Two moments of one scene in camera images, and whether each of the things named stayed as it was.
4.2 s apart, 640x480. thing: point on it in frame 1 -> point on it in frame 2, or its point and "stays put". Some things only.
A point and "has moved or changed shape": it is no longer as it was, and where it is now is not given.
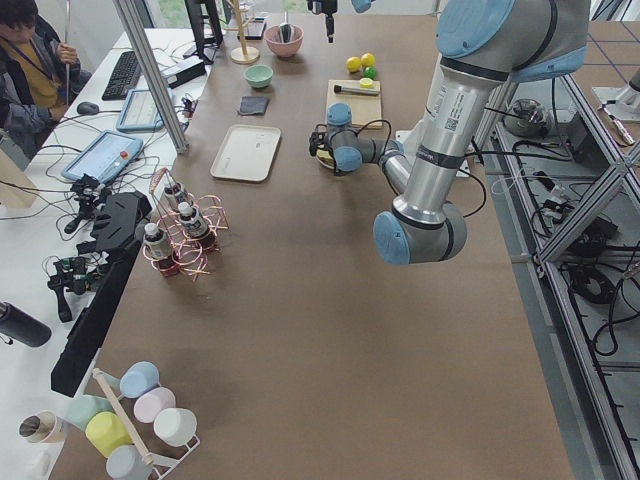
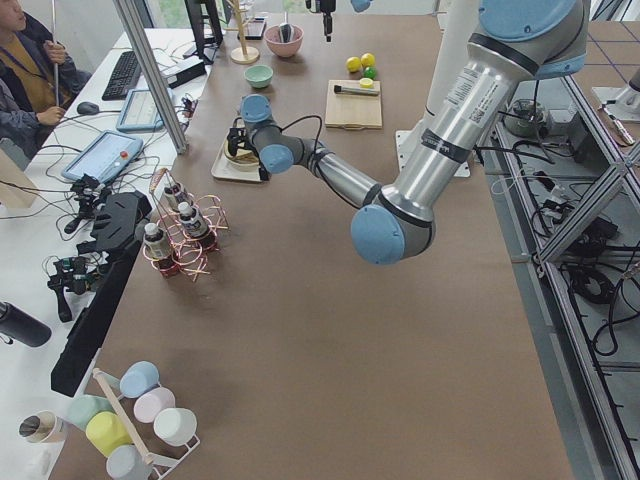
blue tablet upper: x=140 y=112 stays put
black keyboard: x=124 y=77 stays put
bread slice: x=324 y=154 has moved or changed shape
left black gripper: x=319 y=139 -> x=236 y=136
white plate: x=329 y=166 has moved or changed shape
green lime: x=369 y=72 stays put
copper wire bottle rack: x=184 y=236 stays put
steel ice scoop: x=286 y=29 stays put
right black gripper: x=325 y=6 stays put
